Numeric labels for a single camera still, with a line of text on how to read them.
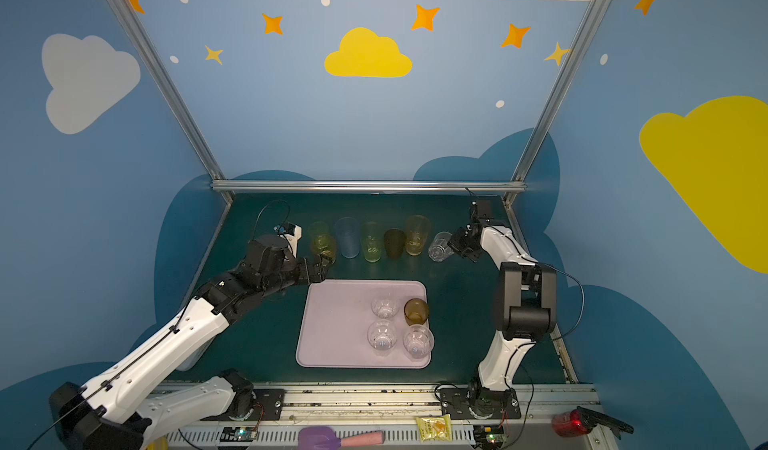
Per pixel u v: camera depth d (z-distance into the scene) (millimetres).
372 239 1009
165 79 860
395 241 1017
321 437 703
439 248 1044
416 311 886
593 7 736
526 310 508
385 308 906
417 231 986
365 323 883
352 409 749
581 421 617
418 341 840
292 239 670
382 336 861
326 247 1042
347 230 995
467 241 831
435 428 703
